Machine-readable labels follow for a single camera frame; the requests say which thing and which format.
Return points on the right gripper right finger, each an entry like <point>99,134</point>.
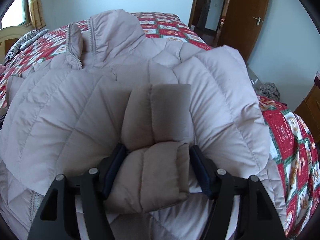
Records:
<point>257,217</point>

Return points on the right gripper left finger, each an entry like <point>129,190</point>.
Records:
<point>56,217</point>

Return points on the pale pink puffer jacket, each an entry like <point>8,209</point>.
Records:
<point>130,119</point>

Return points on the red checkered bed quilt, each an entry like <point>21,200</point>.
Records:
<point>295,154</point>

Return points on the brown wooden dresser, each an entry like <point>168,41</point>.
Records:
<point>309,110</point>

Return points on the grey cloth pile on floor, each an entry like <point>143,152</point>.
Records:
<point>269,90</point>

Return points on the grey striped pillow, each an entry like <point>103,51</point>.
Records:
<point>23,42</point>

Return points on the cream wooden headboard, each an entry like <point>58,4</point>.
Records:
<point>9,36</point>

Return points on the brown wooden door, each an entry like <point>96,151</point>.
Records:
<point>239,29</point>

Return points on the yellow curtain right of window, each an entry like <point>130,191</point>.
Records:
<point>36,14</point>

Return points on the silver door handle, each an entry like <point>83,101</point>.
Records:
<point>258,20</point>

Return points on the window with grey frame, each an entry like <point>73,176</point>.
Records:
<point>17,14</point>

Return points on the dark brown door frame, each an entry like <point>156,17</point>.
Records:
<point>207,17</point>

